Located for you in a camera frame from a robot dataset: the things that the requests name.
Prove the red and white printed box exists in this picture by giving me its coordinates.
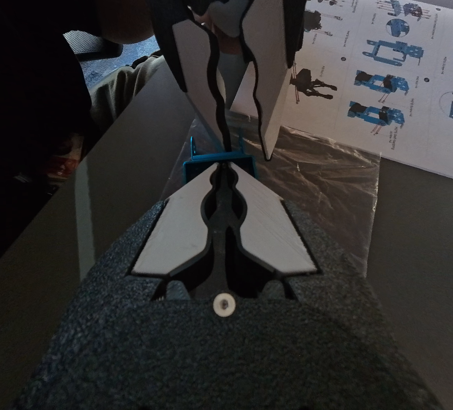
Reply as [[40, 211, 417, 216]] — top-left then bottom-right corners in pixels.
[[46, 153, 83, 184]]

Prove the person's leg in khaki trousers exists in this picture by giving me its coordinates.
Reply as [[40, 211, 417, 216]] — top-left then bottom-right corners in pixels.
[[88, 54, 168, 127]]

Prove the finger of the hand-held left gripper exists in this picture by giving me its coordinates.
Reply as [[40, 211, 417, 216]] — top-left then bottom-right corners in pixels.
[[242, 0, 297, 162], [172, 20, 233, 152]]

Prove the person's left hand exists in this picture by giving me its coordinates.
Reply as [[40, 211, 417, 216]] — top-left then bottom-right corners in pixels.
[[203, 14, 245, 55]]

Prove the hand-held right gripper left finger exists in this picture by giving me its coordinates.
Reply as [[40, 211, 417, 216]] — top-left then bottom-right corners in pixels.
[[131, 161, 226, 291]]

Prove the short blue metal U bracket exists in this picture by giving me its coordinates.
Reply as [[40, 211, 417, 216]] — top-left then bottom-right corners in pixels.
[[189, 135, 248, 162]]

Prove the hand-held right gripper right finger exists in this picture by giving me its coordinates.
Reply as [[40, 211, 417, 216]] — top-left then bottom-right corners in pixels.
[[226, 162, 318, 299]]

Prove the black mesh chair seat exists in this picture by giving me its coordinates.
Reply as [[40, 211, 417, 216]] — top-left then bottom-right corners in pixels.
[[63, 29, 124, 61]]

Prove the long blue metal U bracket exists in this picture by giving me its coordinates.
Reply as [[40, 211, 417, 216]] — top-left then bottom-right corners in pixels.
[[182, 155, 258, 185]]

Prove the dark grey desk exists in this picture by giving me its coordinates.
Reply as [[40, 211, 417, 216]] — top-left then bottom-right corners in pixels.
[[0, 61, 453, 410]]

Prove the clear plastic bag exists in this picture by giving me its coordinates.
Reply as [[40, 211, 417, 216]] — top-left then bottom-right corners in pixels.
[[166, 112, 381, 237]]

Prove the white assembly instruction sheet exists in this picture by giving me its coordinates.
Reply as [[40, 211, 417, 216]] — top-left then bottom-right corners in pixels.
[[229, 0, 453, 178]]

